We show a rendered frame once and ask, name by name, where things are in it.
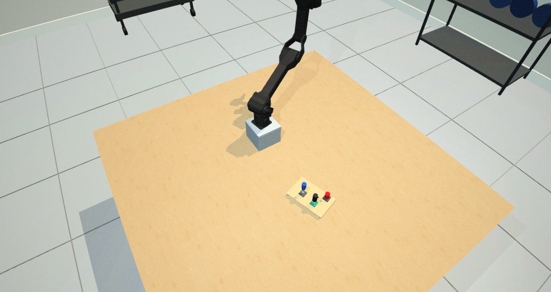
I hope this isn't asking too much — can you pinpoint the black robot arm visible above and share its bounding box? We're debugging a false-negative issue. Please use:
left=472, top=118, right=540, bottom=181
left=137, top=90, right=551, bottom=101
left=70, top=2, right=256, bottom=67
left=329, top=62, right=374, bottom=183
left=247, top=0, right=322, bottom=130

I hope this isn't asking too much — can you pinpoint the pale yellow circuit board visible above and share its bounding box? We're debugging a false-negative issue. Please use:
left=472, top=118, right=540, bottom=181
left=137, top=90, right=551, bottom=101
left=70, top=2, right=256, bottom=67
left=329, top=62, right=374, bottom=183
left=287, top=177, right=336, bottom=218

